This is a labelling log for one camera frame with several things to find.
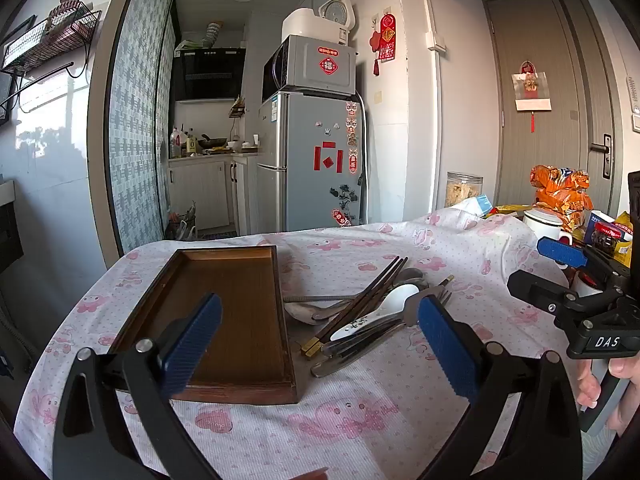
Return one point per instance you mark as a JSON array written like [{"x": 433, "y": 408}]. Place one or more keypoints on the white rice cooker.
[{"x": 300, "y": 25}]

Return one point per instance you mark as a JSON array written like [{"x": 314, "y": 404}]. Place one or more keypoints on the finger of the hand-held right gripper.
[
  {"x": 537, "y": 292},
  {"x": 560, "y": 252}
]

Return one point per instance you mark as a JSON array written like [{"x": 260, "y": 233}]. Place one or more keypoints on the red knot wall ornament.
[{"x": 376, "y": 42}]

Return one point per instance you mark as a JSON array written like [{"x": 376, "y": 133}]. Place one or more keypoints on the white kitchen cabinet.
[{"x": 200, "y": 190}]

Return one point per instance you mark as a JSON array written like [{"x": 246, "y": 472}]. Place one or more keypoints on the orange snack bags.
[{"x": 560, "y": 192}]

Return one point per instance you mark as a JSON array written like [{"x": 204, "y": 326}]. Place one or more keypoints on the hanging wall calendar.
[{"x": 532, "y": 92}]

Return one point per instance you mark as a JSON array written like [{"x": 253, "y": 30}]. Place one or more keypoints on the black range hood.
[{"x": 207, "y": 75}]

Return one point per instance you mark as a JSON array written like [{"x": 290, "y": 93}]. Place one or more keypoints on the pink printed tablecloth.
[{"x": 380, "y": 410}]

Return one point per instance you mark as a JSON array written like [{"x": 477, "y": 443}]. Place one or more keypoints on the black wok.
[{"x": 212, "y": 141}]

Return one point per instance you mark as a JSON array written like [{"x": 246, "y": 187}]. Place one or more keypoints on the silver fridge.
[{"x": 295, "y": 175}]

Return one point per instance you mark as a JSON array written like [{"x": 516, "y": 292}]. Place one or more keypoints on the silver microwave oven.
[{"x": 310, "y": 65}]

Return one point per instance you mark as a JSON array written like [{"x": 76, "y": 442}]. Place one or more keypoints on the stacked bowls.
[{"x": 215, "y": 32}]

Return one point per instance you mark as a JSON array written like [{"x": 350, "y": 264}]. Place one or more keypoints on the white enamel mug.
[{"x": 542, "y": 225}]

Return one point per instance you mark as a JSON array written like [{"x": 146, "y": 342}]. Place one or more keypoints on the patterned sliding door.
[{"x": 135, "y": 125}]

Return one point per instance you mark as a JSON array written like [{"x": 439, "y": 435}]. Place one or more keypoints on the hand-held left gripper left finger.
[{"x": 192, "y": 347}]

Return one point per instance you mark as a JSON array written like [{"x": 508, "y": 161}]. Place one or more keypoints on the white ceramic spoon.
[{"x": 400, "y": 296}]

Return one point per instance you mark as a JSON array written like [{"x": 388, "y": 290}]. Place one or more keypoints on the white dial kitchen scale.
[{"x": 337, "y": 10}]

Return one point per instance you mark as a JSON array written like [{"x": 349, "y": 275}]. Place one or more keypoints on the red hanging wall ornament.
[{"x": 386, "y": 37}]

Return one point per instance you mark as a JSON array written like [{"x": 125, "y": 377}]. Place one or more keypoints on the brown wooden tray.
[{"x": 235, "y": 310}]

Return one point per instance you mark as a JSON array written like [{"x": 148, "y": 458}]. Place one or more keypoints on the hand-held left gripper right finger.
[{"x": 447, "y": 347}]

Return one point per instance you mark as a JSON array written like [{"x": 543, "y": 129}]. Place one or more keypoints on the plastic bags on floor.
[{"x": 182, "y": 224}]

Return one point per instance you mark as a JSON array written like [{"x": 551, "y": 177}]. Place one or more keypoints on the cooking oil bottles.
[{"x": 176, "y": 144}]

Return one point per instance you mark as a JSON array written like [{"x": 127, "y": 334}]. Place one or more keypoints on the small white red cup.
[{"x": 585, "y": 285}]

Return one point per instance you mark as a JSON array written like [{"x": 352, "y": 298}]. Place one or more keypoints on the blue white carton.
[{"x": 477, "y": 205}]

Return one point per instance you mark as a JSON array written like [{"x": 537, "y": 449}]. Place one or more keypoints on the dark wooden chopstick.
[
  {"x": 385, "y": 271},
  {"x": 393, "y": 272},
  {"x": 440, "y": 284},
  {"x": 370, "y": 305}
]

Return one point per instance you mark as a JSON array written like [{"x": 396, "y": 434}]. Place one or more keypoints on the grey room door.
[{"x": 550, "y": 160}]

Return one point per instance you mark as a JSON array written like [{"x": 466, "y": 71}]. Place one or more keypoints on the person's right hand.
[{"x": 587, "y": 390}]

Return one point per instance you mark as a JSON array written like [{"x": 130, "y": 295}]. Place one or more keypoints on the yellow packet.
[{"x": 624, "y": 247}]

